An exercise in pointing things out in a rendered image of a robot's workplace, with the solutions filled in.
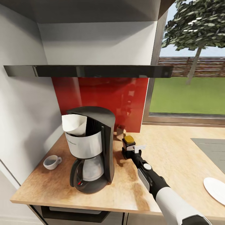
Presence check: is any coffee cup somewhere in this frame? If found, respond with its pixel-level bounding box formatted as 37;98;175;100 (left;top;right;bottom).
43;155;62;170

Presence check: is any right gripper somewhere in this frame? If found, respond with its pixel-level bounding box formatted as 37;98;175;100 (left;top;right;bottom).
122;147;142;162

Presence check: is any paper coffee filter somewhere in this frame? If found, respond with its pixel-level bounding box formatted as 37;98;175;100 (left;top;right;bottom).
62;114;87;138

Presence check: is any saucer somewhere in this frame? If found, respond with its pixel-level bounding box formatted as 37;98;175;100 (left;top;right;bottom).
204;177;225;205

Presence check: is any bottle of coffee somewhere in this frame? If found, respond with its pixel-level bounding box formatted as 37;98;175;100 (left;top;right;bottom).
122;136;136;160

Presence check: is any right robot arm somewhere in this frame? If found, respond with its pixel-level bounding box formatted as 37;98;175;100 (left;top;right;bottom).
122;145;212;225

